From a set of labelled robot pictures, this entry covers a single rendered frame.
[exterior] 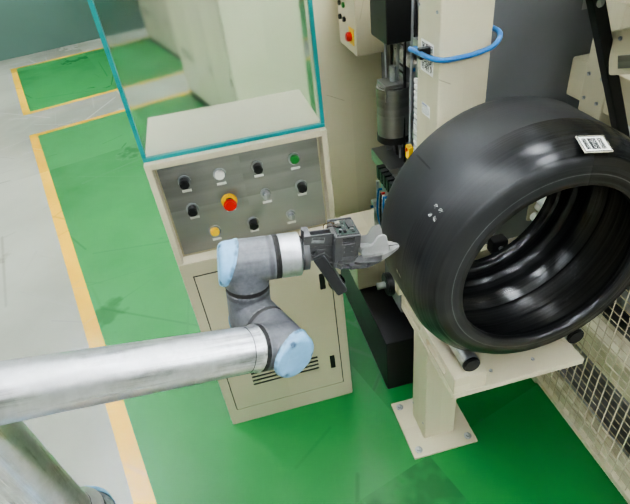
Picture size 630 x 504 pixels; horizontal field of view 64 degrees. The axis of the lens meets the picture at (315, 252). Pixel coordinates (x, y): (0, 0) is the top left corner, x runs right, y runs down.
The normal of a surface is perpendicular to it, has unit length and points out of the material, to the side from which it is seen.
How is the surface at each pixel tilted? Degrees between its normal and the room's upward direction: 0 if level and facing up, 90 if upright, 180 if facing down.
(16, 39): 90
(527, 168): 46
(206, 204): 90
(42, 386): 56
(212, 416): 0
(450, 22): 90
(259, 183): 90
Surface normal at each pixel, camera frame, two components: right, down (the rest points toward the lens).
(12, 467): 0.73, 0.29
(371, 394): -0.11, -0.79
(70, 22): 0.50, 0.48
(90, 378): 0.59, -0.18
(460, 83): 0.23, 0.57
